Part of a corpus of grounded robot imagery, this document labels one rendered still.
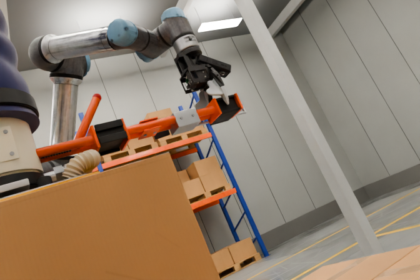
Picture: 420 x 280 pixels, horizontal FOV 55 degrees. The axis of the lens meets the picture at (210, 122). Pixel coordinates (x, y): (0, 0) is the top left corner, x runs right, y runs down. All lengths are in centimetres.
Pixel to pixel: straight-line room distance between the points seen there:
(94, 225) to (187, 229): 18
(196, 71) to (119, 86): 968
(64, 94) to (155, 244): 87
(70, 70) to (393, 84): 1048
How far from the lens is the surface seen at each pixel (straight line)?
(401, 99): 1149
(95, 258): 76
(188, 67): 117
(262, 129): 1175
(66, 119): 152
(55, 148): 98
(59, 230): 76
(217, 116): 113
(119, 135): 99
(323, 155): 377
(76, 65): 153
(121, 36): 117
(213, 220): 1024
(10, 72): 100
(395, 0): 1126
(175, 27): 125
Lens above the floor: 77
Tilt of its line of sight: 15 degrees up
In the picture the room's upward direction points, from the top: 24 degrees counter-clockwise
